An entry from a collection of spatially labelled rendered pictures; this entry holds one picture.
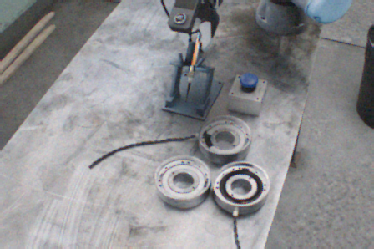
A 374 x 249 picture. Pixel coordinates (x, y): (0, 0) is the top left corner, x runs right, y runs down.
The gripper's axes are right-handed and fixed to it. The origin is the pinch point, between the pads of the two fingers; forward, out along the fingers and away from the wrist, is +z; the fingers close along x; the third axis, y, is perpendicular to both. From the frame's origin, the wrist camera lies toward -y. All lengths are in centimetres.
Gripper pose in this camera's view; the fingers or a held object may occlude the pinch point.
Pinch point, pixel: (196, 48)
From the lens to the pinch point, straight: 103.4
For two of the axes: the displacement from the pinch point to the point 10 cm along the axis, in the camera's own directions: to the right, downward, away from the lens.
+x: -9.4, -2.3, 2.5
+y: 3.4, -6.4, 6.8
